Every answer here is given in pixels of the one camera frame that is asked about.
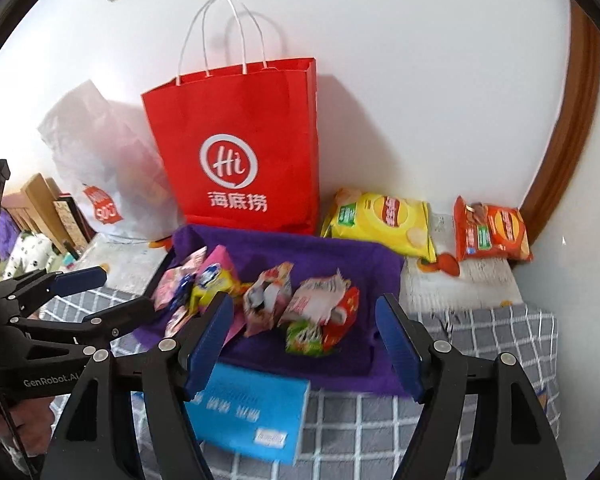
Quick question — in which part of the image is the purple towel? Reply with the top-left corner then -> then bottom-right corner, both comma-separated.
140,225 -> 416,396

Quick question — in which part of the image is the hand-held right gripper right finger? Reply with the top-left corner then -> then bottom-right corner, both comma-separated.
375,294 -> 567,480

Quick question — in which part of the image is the brown wooden door frame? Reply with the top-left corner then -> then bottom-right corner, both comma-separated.
520,0 -> 600,233

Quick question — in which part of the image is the yellow chip bag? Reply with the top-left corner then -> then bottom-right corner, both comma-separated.
321,188 -> 438,263

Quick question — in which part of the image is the person's left hand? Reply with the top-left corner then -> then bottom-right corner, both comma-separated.
7,397 -> 56,461

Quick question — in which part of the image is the pink and yellow snack packet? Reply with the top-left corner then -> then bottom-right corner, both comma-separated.
190,245 -> 246,321

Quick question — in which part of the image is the red and white snack packet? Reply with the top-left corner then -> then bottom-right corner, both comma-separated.
280,269 -> 352,328

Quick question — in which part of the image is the white floral pillow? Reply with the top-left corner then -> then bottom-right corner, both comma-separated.
2,232 -> 56,281

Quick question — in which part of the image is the red paper carrier bag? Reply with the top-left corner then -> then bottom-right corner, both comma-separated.
141,0 -> 321,236

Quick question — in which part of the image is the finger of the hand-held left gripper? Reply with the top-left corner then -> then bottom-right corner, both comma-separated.
0,266 -> 107,318
7,297 -> 156,361

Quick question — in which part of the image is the blue tissue pack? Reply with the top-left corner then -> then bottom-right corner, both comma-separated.
182,361 -> 312,465

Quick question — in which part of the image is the brown patterned gift box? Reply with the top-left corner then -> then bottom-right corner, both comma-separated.
52,195 -> 98,251

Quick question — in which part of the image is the red and gold snack packet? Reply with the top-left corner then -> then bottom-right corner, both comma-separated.
322,285 -> 361,348

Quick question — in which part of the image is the dark purple garment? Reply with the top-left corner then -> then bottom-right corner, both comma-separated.
0,210 -> 20,263

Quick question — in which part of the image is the pink peach pastry packet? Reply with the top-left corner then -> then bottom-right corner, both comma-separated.
152,266 -> 186,311

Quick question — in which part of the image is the fruit printed white cloth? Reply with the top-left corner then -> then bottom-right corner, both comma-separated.
75,210 -> 523,313

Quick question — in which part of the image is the white plastic shopping bag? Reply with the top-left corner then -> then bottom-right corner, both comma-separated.
37,79 -> 186,243

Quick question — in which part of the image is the pale pink pastry packet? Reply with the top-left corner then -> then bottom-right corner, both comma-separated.
177,247 -> 208,276

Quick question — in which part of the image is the grey checkered blanket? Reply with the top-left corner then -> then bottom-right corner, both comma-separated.
30,285 -> 561,480

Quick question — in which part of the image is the green snack packet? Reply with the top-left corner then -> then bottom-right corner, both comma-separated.
285,320 -> 333,357

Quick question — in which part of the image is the pink panda print snack packet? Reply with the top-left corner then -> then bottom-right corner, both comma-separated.
242,262 -> 293,338

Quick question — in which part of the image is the orange chip bag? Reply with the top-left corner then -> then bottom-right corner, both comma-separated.
452,196 -> 533,262

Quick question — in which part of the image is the long pink bear bar packet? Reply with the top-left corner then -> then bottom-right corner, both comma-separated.
164,277 -> 206,339

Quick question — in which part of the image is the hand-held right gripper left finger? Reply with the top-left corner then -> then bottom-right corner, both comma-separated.
40,291 -> 236,480

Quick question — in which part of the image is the wooden bed headboard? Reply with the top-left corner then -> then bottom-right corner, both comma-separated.
2,174 -> 76,256

